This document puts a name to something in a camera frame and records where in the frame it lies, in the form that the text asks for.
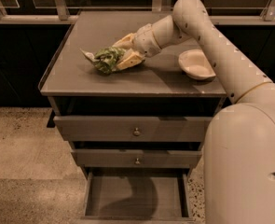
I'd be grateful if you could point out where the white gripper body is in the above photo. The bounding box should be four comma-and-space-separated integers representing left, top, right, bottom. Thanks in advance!
132, 23, 161, 57

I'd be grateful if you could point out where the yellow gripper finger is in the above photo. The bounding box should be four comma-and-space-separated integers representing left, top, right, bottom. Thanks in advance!
113, 33, 135, 49
114, 49, 144, 71

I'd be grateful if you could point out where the green jalapeno chip bag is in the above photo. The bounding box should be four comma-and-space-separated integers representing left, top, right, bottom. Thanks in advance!
81, 47, 126, 75

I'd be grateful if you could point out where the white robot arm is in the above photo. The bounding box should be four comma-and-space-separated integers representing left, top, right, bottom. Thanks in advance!
117, 0, 275, 224

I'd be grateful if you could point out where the grey drawer cabinet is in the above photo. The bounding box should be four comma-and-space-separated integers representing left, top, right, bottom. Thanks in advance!
39, 11, 226, 224

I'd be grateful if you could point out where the grey top drawer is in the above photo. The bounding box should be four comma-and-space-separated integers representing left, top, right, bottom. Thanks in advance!
54, 116, 211, 142

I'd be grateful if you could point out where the grey drawer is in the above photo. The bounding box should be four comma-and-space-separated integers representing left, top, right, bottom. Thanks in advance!
72, 149, 201, 168
82, 168, 195, 224
54, 116, 211, 142

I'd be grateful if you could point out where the grey middle drawer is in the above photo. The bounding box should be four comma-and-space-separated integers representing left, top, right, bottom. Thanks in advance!
72, 149, 201, 168

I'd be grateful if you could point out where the grey bottom drawer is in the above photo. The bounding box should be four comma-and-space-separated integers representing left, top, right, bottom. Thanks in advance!
82, 168, 195, 224

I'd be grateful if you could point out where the white round bowl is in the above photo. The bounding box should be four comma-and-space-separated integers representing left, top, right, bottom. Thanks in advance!
178, 49, 215, 80

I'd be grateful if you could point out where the metal railing frame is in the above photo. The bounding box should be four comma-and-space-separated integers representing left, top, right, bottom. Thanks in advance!
0, 0, 275, 26

